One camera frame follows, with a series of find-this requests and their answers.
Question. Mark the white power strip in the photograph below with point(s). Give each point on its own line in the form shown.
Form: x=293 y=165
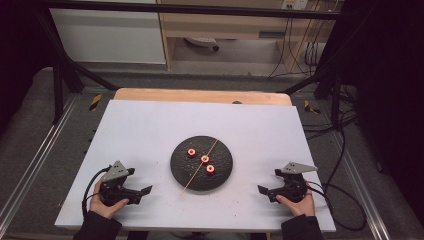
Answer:
x=201 y=41

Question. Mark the person's left hand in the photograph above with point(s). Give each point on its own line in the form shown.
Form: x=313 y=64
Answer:
x=105 y=210

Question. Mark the yellow black tape strip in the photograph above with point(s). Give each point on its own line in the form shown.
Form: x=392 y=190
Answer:
x=95 y=102
x=311 y=107

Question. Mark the person's right hand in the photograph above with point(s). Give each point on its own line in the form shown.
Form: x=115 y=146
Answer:
x=305 y=206

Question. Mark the white wall outlet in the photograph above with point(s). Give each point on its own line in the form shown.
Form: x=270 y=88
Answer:
x=295 y=4

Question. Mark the aluminium rail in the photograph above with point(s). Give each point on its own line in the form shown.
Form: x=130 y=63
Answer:
x=363 y=186
x=36 y=156

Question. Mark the white board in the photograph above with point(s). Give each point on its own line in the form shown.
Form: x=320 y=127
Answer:
x=140 y=133

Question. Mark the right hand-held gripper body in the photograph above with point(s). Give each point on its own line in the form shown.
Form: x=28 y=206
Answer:
x=293 y=186

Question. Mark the wooden desk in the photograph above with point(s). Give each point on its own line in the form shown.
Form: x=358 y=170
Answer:
x=226 y=25

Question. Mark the wooden skewer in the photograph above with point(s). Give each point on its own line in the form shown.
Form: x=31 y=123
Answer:
x=193 y=176

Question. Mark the black metal frame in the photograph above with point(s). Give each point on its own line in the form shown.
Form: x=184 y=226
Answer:
x=186 y=7

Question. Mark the white cabinet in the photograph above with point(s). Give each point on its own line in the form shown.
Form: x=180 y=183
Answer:
x=106 y=36

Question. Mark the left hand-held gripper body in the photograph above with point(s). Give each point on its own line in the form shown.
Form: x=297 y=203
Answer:
x=115 y=173

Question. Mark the black round plate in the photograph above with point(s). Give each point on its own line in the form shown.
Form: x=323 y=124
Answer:
x=186 y=173

